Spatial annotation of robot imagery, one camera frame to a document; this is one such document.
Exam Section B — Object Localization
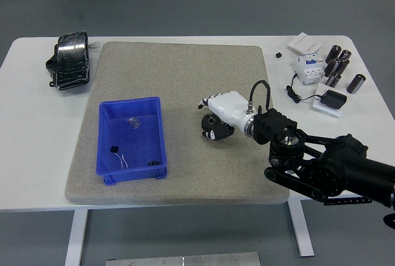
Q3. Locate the black power adapter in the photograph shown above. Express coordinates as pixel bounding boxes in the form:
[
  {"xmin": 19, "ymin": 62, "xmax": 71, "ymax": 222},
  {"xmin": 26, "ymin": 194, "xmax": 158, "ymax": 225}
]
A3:
[{"xmin": 320, "ymin": 89, "xmax": 347, "ymax": 110}]

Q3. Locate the white wall switch plate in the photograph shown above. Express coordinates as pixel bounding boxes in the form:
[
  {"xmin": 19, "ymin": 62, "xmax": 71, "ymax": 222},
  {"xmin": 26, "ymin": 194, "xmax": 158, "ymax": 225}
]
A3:
[{"xmin": 288, "ymin": 31, "xmax": 323, "ymax": 56}]

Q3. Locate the white table leg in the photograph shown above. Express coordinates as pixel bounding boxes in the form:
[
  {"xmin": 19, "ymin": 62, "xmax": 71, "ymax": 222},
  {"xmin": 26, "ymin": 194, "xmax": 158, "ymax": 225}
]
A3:
[
  {"xmin": 287, "ymin": 199, "xmax": 315, "ymax": 258},
  {"xmin": 64, "ymin": 209, "xmax": 89, "ymax": 266}
]

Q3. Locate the grey-brown mat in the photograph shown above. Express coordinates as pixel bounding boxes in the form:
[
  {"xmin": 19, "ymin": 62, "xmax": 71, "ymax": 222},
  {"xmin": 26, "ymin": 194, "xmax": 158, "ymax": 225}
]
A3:
[{"xmin": 64, "ymin": 41, "xmax": 291, "ymax": 206}]

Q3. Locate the silver metal plate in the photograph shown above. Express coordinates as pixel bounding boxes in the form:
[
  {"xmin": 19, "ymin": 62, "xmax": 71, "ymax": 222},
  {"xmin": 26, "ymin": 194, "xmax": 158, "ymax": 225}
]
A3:
[{"xmin": 106, "ymin": 251, "xmax": 260, "ymax": 266}]

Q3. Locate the blue plastic box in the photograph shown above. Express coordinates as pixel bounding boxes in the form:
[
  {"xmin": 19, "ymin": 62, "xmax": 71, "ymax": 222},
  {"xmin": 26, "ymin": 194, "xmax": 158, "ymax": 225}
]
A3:
[{"xmin": 96, "ymin": 96, "xmax": 168, "ymax": 186}]

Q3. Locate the clear plastic bag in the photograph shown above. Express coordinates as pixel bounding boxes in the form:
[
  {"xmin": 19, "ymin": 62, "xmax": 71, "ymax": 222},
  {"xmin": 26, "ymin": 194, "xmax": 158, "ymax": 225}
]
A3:
[{"xmin": 125, "ymin": 117, "xmax": 142, "ymax": 130}]

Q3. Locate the black cube with white wires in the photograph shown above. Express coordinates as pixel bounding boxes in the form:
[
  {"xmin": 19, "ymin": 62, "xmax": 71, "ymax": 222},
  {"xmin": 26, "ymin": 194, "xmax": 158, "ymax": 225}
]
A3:
[{"xmin": 109, "ymin": 144, "xmax": 129, "ymax": 170}]

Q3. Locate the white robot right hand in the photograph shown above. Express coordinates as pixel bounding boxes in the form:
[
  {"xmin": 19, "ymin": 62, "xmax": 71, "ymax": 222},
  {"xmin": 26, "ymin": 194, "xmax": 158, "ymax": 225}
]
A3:
[{"xmin": 197, "ymin": 91, "xmax": 256, "ymax": 141}]

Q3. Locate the black adapter cord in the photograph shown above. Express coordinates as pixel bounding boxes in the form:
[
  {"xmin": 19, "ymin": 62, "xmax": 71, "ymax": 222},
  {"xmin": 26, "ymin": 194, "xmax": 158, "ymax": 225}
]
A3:
[{"xmin": 286, "ymin": 73, "xmax": 324, "ymax": 104}]

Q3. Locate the black tape-wrapped device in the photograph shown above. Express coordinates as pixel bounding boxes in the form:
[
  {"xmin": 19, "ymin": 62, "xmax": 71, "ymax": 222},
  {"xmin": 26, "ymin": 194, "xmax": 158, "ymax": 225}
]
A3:
[{"xmin": 45, "ymin": 31, "xmax": 91, "ymax": 91}]

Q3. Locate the white circuit breaker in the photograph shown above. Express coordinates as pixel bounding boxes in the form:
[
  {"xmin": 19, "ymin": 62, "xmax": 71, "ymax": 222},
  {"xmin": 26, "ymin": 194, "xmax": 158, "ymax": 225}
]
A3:
[{"xmin": 291, "ymin": 52, "xmax": 326, "ymax": 86}]

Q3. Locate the large black gear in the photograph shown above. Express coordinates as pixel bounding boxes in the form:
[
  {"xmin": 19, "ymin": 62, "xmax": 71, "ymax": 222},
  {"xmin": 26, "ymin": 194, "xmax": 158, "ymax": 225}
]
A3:
[{"xmin": 202, "ymin": 114, "xmax": 220, "ymax": 131}]

